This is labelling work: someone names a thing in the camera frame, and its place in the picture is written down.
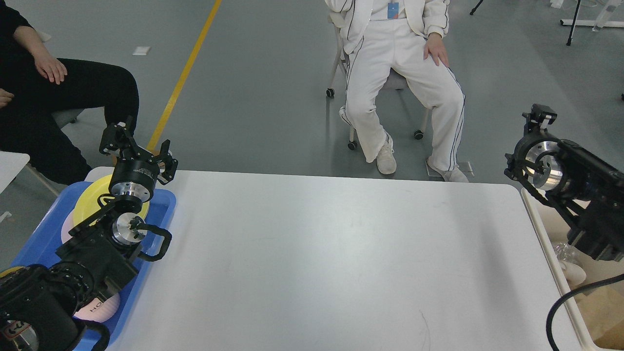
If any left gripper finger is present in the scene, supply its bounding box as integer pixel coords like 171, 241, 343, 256
155, 139, 178, 185
99, 116, 147, 160

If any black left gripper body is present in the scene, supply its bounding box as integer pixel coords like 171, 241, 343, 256
109, 158, 159, 202

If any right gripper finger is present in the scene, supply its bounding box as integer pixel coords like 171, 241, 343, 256
522, 103, 558, 139

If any yellow plate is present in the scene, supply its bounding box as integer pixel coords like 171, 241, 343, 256
73, 175, 151, 227

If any clear plastic wrap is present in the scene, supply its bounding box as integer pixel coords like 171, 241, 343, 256
552, 241, 583, 267

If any pink ribbed mug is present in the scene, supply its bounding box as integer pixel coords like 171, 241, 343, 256
74, 293, 120, 323

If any white paper cup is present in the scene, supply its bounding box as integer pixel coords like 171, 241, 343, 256
559, 260, 587, 289

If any brown paper bag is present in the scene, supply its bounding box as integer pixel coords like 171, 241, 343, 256
574, 285, 624, 350

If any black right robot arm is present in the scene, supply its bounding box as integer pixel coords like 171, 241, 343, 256
504, 103, 624, 262

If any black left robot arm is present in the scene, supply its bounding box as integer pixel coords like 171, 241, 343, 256
0, 122, 178, 351

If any grey office chair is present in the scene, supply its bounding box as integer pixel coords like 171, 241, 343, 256
51, 109, 84, 130

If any pink plate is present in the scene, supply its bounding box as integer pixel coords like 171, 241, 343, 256
60, 210, 75, 244

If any person in black trousers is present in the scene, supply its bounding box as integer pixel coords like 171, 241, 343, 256
0, 1, 139, 186

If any cream plastic bin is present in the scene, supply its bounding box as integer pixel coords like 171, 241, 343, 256
521, 189, 624, 351

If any blue plastic tray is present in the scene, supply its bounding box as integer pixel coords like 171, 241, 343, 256
11, 181, 176, 351

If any white side table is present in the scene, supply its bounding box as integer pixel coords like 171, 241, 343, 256
0, 151, 30, 193

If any white stand base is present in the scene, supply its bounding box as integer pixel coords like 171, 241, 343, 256
548, 0, 623, 46

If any white office chair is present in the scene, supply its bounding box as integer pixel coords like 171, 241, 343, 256
326, 11, 431, 140

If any person in white tracksuit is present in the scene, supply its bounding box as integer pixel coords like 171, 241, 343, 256
326, 0, 468, 183

